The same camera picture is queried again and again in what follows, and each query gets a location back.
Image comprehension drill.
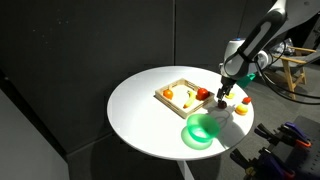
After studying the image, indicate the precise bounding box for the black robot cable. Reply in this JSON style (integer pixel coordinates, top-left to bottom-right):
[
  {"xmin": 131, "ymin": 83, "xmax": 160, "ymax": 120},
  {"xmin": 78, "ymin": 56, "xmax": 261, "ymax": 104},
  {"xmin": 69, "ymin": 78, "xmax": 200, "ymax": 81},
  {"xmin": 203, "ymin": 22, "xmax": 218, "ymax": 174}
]
[{"xmin": 255, "ymin": 39, "xmax": 320, "ymax": 106}]

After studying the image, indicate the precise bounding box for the yellow toy banana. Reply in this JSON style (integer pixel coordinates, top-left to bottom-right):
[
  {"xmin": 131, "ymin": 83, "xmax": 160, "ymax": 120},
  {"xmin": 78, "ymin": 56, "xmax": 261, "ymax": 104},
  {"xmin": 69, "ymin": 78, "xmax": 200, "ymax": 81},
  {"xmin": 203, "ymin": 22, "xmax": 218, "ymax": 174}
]
[{"xmin": 183, "ymin": 89, "xmax": 198, "ymax": 109}]

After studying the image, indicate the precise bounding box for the toy orange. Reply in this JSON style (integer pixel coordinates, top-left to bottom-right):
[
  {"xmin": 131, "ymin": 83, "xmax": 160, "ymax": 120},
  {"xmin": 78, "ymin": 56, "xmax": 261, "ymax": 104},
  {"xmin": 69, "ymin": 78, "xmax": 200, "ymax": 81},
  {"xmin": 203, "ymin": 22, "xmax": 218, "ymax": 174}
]
[{"xmin": 162, "ymin": 88, "xmax": 174, "ymax": 100}]

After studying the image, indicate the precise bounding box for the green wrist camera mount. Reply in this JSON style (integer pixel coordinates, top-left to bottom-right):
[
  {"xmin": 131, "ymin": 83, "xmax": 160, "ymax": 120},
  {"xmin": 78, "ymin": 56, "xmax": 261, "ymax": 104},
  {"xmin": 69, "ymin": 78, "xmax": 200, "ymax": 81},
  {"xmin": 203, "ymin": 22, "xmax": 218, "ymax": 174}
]
[{"xmin": 237, "ymin": 73, "xmax": 257, "ymax": 90}]

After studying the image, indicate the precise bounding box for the black perforated breadboard cart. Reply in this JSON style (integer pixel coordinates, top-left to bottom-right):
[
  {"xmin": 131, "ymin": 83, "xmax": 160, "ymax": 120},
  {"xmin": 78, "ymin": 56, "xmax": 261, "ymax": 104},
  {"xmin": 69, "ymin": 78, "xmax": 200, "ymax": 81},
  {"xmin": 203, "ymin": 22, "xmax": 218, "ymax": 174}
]
[{"xmin": 266, "ymin": 115, "xmax": 320, "ymax": 180}]

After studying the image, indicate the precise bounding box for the clear plastic bag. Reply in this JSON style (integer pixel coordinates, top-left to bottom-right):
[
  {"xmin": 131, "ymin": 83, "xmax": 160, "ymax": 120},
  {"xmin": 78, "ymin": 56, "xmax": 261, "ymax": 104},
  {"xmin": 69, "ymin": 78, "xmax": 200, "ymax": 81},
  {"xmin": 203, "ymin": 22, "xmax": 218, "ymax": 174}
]
[{"xmin": 271, "ymin": 38, "xmax": 296, "ymax": 56}]

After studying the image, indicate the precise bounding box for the square wooden tray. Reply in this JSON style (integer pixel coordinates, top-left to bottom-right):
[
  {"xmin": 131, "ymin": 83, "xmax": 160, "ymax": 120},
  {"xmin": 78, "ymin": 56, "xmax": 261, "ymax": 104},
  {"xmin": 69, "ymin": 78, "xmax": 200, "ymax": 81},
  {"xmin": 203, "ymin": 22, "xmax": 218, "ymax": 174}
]
[{"xmin": 154, "ymin": 77, "xmax": 215, "ymax": 120}]

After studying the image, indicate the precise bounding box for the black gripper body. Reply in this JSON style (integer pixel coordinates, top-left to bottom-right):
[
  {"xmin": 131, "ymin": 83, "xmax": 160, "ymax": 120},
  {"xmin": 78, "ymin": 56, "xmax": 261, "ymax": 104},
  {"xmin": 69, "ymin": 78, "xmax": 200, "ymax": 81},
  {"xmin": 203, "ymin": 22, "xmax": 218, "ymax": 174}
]
[{"xmin": 219, "ymin": 75, "xmax": 236, "ymax": 94}]

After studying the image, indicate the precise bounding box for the purple orange-tipped spring clamp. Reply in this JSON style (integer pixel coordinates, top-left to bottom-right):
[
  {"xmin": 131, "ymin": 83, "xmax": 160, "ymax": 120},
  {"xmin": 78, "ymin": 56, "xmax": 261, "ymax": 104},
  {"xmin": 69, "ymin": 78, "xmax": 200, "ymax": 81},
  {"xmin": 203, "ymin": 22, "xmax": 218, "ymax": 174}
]
[
  {"xmin": 254, "ymin": 121, "xmax": 313, "ymax": 148},
  {"xmin": 230, "ymin": 148, "xmax": 297, "ymax": 179}
]

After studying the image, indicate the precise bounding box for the yellow-orange toy fruit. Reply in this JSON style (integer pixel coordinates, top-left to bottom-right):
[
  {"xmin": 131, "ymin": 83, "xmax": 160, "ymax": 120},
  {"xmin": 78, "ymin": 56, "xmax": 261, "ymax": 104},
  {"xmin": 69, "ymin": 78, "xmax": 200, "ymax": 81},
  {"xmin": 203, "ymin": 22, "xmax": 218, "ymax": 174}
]
[{"xmin": 235, "ymin": 103, "xmax": 249, "ymax": 116}]

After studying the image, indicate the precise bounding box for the wooden armchair grey cushion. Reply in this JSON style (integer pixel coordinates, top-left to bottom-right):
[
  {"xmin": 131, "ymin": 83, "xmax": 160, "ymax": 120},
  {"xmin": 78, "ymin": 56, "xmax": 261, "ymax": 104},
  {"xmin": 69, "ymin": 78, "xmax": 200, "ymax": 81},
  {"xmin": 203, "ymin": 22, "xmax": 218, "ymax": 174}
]
[{"xmin": 263, "ymin": 46, "xmax": 320, "ymax": 100}]

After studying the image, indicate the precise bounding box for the white table pedestal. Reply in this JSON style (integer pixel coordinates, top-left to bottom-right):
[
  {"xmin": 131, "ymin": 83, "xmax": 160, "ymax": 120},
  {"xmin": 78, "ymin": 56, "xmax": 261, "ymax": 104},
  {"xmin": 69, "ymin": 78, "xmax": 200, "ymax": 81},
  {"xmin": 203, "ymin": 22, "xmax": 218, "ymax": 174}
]
[{"xmin": 176, "ymin": 159, "xmax": 195, "ymax": 180}]

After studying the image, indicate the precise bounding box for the red toy tomato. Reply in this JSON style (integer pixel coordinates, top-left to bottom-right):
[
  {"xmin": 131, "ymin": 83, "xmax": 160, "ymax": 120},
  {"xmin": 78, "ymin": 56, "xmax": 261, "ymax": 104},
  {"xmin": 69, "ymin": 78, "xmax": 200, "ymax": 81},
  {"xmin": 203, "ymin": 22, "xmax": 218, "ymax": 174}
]
[{"xmin": 195, "ymin": 87, "xmax": 211, "ymax": 101}]

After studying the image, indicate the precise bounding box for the translucent green plastic bowl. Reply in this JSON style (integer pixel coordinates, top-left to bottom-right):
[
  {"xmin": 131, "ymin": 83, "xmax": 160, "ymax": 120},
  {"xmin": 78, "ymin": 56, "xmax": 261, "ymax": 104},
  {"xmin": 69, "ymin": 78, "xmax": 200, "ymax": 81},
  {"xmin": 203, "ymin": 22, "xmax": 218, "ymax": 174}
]
[{"xmin": 186, "ymin": 113, "xmax": 221, "ymax": 144}]

